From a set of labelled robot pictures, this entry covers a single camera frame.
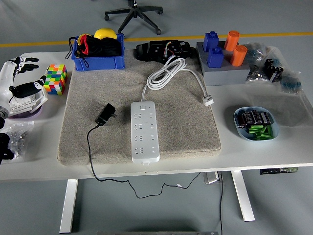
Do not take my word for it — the blue plastic bin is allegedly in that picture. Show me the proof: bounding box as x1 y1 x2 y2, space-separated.
70 33 125 71

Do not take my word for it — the grey block base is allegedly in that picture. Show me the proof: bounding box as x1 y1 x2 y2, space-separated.
195 41 251 86

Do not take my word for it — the grey-brown mat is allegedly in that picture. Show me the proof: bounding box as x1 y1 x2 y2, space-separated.
57 48 222 166

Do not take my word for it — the clear bag of black capacitors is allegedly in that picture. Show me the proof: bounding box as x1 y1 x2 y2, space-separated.
263 58 284 83

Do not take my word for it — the silver metal bracket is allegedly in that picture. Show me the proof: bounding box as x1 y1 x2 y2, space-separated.
202 172 220 185

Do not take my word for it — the black hanging cable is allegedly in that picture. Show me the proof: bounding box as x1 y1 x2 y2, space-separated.
218 171 224 235

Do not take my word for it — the light blue dish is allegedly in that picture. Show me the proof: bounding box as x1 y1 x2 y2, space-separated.
233 106 279 142

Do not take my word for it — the black office chair base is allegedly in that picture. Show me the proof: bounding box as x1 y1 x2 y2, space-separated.
104 0 163 35

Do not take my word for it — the white power strip cord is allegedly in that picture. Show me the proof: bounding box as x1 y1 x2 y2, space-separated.
141 55 215 106

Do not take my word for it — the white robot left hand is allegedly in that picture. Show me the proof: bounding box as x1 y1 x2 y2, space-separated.
0 56 47 109

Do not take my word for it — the black table control panel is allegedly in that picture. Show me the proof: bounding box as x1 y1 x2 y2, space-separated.
259 167 299 175

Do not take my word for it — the black capacitors pile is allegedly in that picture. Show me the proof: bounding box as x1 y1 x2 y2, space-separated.
236 110 273 129

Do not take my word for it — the clear bag of silver screws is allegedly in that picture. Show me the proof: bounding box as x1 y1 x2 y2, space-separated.
4 121 35 162

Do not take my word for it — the colourful puzzle cube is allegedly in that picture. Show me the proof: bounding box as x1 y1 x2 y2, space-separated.
43 64 68 96

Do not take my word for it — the black drawstring bag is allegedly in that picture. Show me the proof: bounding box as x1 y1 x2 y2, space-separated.
65 34 122 68

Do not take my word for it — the white table leg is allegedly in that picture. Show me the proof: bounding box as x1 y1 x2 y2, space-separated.
59 179 79 234
231 170 256 223

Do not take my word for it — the green components pile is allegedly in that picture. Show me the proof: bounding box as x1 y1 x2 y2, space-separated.
248 124 274 141

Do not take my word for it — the large clear plastic bag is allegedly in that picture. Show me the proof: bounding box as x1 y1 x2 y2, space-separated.
249 89 313 128

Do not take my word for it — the black power adapter with cord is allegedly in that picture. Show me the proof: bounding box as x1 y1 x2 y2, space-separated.
87 103 203 199

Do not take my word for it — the clear bag of dark screws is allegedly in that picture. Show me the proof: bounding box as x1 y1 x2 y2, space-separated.
245 65 268 84

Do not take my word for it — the blue peg block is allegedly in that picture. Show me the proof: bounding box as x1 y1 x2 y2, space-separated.
202 31 219 52
206 47 224 69

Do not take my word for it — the clear bag of blue parts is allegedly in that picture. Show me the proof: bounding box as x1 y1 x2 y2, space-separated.
279 70 303 95
244 42 268 62

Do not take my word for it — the white wall socket panel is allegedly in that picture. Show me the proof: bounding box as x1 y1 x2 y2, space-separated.
8 85 48 115

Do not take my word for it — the orange cylinder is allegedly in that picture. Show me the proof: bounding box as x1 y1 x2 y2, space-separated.
224 30 240 51
229 45 248 67

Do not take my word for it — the yellow ball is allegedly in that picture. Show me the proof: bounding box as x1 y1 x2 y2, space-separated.
94 28 117 40

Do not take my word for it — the white power strip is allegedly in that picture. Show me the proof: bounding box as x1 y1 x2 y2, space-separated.
131 101 161 166

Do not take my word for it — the black electronic device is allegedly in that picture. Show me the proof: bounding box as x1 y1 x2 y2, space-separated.
134 39 194 62

